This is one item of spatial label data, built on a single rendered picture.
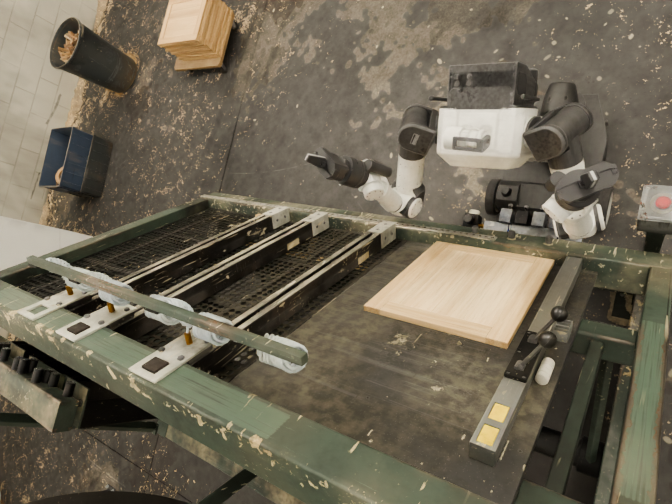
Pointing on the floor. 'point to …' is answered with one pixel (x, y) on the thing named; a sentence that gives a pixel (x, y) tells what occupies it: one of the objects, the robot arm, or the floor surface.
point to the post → (653, 242)
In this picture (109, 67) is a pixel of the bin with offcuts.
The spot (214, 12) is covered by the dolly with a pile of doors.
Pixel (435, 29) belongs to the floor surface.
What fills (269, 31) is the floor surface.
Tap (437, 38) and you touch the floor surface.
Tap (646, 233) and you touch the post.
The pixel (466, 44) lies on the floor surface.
